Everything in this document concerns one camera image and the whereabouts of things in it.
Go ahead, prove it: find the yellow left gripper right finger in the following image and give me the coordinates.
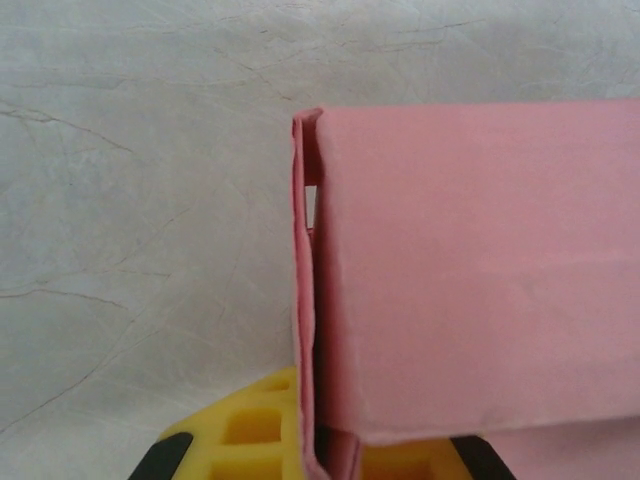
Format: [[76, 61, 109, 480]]
[[359, 434, 517, 480]]

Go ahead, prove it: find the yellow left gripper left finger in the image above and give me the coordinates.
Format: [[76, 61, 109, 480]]
[[127, 366, 307, 480]]

